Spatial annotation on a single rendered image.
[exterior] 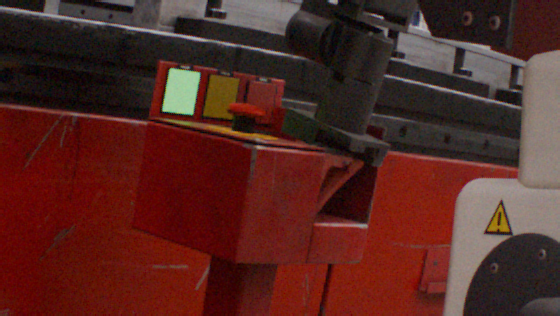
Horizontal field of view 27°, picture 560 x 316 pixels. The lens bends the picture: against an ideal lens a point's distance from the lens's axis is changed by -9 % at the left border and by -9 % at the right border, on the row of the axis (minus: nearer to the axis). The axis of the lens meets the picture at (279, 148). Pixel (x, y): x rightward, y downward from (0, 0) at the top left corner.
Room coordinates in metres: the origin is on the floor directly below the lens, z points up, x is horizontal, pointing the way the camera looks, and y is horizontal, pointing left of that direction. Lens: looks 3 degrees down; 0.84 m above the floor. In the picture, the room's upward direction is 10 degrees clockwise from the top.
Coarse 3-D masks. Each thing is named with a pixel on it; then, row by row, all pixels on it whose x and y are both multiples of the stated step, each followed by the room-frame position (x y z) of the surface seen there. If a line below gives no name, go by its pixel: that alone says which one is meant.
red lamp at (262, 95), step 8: (256, 88) 1.40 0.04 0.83; (264, 88) 1.41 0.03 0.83; (272, 88) 1.42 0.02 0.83; (248, 96) 1.39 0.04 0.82; (256, 96) 1.40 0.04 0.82; (264, 96) 1.41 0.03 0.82; (272, 96) 1.42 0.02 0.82; (256, 104) 1.40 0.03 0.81; (264, 104) 1.41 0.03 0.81; (272, 104) 1.42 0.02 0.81; (256, 120) 1.41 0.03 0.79; (264, 120) 1.42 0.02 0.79
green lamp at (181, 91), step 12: (180, 72) 1.31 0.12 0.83; (192, 72) 1.32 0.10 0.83; (168, 84) 1.30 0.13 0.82; (180, 84) 1.31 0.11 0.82; (192, 84) 1.32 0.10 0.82; (168, 96) 1.30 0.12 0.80; (180, 96) 1.31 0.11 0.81; (192, 96) 1.33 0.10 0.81; (168, 108) 1.30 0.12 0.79; (180, 108) 1.32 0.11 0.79; (192, 108) 1.33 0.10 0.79
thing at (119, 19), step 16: (64, 0) 1.83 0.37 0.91; (80, 0) 1.85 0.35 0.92; (96, 0) 1.87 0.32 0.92; (112, 0) 1.89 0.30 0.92; (128, 0) 1.91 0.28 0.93; (64, 16) 1.83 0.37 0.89; (80, 16) 1.85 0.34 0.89; (96, 16) 1.87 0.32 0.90; (112, 16) 1.89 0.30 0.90; (128, 16) 1.92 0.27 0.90
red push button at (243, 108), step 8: (232, 104) 1.26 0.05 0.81; (240, 104) 1.26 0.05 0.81; (248, 104) 1.27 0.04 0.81; (232, 112) 1.26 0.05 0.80; (240, 112) 1.25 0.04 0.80; (248, 112) 1.25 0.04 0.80; (256, 112) 1.25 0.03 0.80; (264, 112) 1.27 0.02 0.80; (240, 120) 1.26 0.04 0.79; (248, 120) 1.26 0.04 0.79; (232, 128) 1.27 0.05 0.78; (240, 128) 1.26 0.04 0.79; (248, 128) 1.26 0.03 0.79
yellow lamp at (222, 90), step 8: (216, 80) 1.35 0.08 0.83; (224, 80) 1.36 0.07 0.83; (232, 80) 1.37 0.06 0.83; (208, 88) 1.34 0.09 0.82; (216, 88) 1.35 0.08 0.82; (224, 88) 1.36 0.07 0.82; (232, 88) 1.37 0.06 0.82; (208, 96) 1.34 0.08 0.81; (216, 96) 1.35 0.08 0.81; (224, 96) 1.36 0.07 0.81; (232, 96) 1.37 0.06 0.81; (208, 104) 1.35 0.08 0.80; (216, 104) 1.36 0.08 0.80; (224, 104) 1.36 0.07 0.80; (208, 112) 1.35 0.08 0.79; (216, 112) 1.36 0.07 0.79; (224, 112) 1.37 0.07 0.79
